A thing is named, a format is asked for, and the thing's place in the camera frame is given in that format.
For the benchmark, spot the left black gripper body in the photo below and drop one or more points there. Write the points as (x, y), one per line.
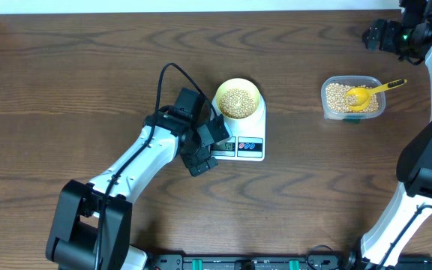
(194, 155)

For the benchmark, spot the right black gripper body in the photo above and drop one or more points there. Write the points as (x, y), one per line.
(394, 36)

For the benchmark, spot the yellow-green bowl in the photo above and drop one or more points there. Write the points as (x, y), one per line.
(241, 84)

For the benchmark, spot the yellow measuring scoop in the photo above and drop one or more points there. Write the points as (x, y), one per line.
(358, 99)

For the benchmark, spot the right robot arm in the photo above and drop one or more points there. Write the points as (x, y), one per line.
(380, 248)

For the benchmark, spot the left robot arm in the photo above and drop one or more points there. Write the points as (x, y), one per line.
(92, 222)

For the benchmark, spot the white digital kitchen scale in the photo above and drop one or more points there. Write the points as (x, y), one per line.
(248, 137)

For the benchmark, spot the soybeans in bowl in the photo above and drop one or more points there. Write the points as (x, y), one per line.
(237, 103)

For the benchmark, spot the clear plastic container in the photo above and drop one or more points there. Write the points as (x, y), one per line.
(356, 81)

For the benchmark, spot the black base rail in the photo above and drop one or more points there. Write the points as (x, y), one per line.
(179, 262)

